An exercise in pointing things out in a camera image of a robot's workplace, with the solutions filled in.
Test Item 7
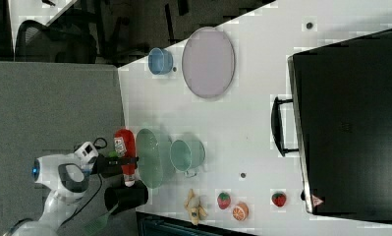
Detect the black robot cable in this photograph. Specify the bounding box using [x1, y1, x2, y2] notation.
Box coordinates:
[59, 137, 109, 227]

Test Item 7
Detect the blue plastic cup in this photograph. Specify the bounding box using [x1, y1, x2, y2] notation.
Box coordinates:
[147, 48, 173, 75]

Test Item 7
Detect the small toy strawberry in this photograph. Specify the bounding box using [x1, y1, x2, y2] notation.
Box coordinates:
[271, 192, 287, 207]

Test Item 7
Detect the black toaster oven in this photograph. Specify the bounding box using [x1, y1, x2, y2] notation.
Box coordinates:
[287, 29, 392, 224]

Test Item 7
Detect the green oval strainer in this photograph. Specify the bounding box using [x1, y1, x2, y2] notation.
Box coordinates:
[136, 128, 175, 189]

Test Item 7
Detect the toy banana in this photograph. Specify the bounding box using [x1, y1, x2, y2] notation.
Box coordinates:
[184, 189, 207, 225]

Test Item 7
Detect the red ketchup bottle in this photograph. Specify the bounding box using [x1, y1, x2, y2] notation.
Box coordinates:
[114, 129, 137, 187]

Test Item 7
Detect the green mug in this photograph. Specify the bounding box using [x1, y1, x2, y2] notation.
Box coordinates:
[170, 139, 205, 178]

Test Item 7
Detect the toy orange slice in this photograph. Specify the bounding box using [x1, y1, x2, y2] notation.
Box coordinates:
[232, 202, 249, 221]

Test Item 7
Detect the lilac round plate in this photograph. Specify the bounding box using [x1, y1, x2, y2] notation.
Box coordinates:
[182, 27, 235, 98]

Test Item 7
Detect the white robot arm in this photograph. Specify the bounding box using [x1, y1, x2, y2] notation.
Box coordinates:
[3, 142, 139, 236]

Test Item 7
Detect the green dustpan brush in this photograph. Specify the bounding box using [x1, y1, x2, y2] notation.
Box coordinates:
[84, 205, 118, 236]

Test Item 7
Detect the large toy strawberry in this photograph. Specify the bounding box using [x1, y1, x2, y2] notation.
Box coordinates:
[217, 192, 231, 209]

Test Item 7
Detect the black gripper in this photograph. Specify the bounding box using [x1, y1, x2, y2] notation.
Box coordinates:
[91, 154, 139, 178]

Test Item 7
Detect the black office chair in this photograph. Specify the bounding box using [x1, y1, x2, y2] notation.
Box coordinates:
[15, 20, 97, 64]

